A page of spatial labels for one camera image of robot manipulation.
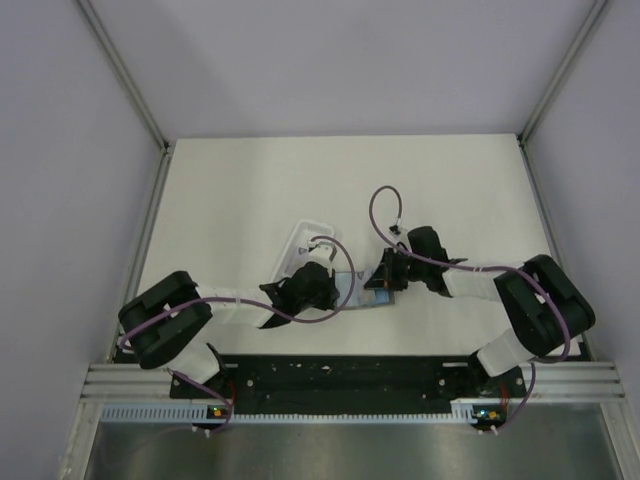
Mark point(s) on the white plastic basket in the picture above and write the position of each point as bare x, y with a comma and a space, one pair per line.
297, 247

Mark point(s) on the white slotted cable duct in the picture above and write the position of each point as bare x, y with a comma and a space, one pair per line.
209, 415

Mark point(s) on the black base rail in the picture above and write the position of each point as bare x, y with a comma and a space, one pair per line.
349, 384

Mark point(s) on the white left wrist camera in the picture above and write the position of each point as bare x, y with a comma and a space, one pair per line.
321, 251

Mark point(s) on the left aluminium frame post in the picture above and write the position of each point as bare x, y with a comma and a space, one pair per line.
121, 72

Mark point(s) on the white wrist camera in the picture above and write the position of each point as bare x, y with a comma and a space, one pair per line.
321, 251
396, 229

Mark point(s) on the aluminium frame post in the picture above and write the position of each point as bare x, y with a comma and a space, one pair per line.
578, 45
121, 72

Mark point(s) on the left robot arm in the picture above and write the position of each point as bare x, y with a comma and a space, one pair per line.
171, 324

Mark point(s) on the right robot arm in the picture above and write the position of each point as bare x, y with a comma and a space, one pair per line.
544, 308

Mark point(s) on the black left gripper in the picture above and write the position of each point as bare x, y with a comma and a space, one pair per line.
331, 295

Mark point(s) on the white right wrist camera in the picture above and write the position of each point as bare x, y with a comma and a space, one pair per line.
396, 229

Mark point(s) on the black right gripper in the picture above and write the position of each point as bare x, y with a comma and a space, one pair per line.
385, 277

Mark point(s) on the grey card holder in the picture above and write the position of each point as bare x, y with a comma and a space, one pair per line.
360, 297

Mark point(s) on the right aluminium frame post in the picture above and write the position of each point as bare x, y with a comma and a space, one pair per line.
578, 45

